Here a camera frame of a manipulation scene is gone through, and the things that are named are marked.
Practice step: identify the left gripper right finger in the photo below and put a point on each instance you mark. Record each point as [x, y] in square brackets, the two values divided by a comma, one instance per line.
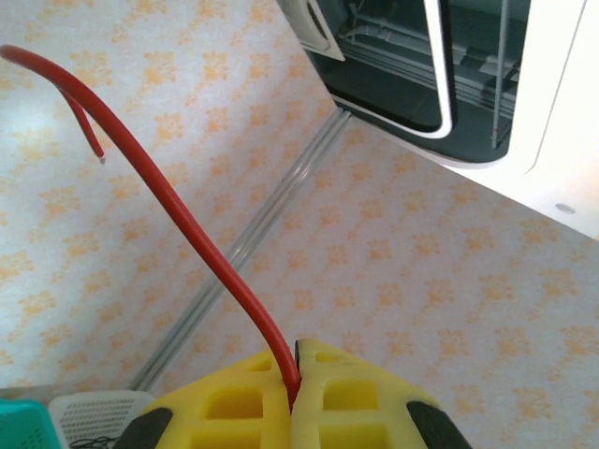
[355, 411]

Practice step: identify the white plastic basket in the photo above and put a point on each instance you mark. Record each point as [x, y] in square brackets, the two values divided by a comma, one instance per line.
[98, 411]

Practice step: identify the teal plastic basket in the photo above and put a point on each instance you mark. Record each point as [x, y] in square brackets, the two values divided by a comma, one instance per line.
[23, 425]

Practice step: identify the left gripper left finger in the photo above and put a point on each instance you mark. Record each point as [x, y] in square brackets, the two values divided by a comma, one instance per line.
[234, 421]

